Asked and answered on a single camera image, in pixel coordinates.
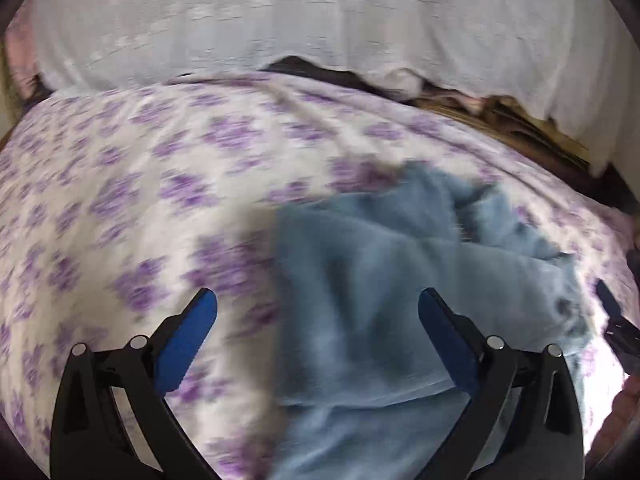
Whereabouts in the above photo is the purple floral bed sheet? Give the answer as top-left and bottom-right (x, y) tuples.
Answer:
(1, 74), (639, 479)

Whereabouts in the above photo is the blue fleece garment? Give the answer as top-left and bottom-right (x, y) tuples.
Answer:
(270, 164), (591, 479)

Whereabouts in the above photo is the stacked bedding under lace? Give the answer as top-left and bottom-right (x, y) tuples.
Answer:
(265, 55), (639, 212)

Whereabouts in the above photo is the pink floral pillow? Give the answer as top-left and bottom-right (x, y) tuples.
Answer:
(4, 2), (39, 100)

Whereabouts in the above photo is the white lace cover cloth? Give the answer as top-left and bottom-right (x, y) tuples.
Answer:
(32, 0), (639, 172)

